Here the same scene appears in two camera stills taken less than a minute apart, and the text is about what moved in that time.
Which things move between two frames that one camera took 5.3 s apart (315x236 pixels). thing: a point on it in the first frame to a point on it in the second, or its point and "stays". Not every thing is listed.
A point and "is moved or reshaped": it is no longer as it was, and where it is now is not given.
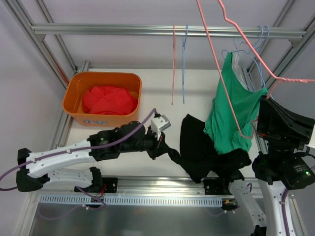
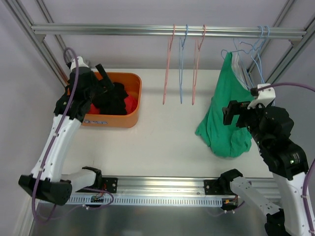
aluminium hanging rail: x=159 y=31 stays
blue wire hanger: x=183 y=52 is moved or reshaped
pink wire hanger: x=173 y=63 to x=168 y=55
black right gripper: x=278 y=123 to x=234 y=112
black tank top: x=198 y=157 to x=111 y=101
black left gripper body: x=155 y=145 to x=99 y=82
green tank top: x=234 y=111 stays
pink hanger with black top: x=257 y=49 to x=197 y=53
